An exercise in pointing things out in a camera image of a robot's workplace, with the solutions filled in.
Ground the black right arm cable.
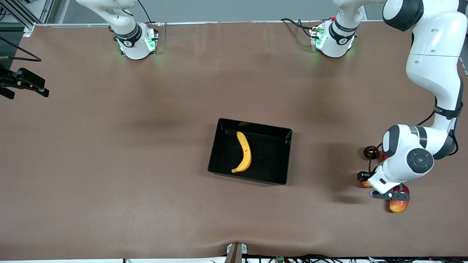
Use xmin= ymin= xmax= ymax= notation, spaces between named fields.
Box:
xmin=0 ymin=36 xmax=42 ymax=62

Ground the aluminium frame profile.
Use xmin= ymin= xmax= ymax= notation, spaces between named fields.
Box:
xmin=0 ymin=0 xmax=55 ymax=37

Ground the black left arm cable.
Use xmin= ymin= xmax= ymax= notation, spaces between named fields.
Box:
xmin=369 ymin=78 xmax=464 ymax=173

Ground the black left base cable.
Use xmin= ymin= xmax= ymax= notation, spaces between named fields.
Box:
xmin=280 ymin=18 xmax=316 ymax=39

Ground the black right base cable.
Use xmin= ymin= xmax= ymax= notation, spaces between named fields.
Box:
xmin=136 ymin=0 xmax=161 ymax=27

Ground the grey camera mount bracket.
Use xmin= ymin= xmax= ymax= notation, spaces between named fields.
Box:
xmin=226 ymin=242 xmax=248 ymax=263

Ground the red yellow mango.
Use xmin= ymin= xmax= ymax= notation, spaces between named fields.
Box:
xmin=389 ymin=184 xmax=410 ymax=213

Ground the dark purple plum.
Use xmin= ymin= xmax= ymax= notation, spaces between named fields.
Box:
xmin=363 ymin=145 xmax=381 ymax=160

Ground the black plastic box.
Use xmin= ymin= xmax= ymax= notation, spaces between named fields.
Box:
xmin=207 ymin=118 xmax=293 ymax=186

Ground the yellow banana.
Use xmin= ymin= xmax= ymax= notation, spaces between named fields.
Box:
xmin=231 ymin=131 xmax=252 ymax=174

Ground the black base cable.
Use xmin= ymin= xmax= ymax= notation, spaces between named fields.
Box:
xmin=136 ymin=0 xmax=161 ymax=27
xmin=280 ymin=18 xmax=316 ymax=39

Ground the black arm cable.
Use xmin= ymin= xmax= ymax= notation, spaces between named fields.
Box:
xmin=0 ymin=36 xmax=42 ymax=62
xmin=369 ymin=78 xmax=464 ymax=173

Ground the brown table mat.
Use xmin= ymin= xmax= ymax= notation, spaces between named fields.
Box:
xmin=0 ymin=21 xmax=468 ymax=260

